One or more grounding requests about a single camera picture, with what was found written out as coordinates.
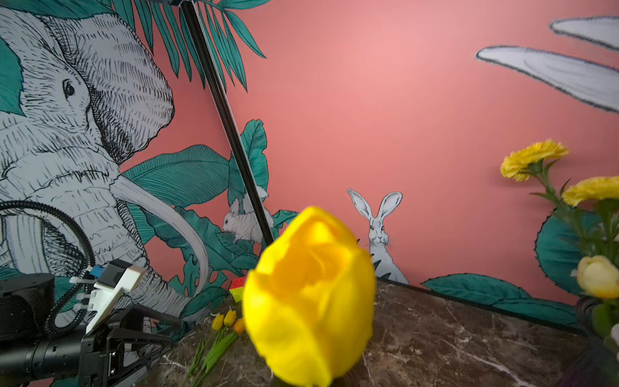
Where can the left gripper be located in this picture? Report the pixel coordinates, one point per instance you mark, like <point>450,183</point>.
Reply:
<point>123,344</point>

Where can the orange yellow tulip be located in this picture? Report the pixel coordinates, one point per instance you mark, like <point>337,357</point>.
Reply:
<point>219,348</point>

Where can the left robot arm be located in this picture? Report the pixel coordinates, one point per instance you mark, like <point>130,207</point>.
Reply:
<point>82,334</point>

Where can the black vase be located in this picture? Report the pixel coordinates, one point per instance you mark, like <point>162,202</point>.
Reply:
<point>596,365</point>

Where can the red yellow cube block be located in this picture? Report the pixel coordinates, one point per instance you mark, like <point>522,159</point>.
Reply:
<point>237,288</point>

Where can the yellow flower bouquet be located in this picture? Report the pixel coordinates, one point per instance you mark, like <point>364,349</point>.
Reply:
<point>590,209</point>

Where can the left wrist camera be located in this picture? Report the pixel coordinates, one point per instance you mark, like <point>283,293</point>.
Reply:
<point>111,283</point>

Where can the black left frame post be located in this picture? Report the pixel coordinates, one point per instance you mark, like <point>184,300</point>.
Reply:
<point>191,12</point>

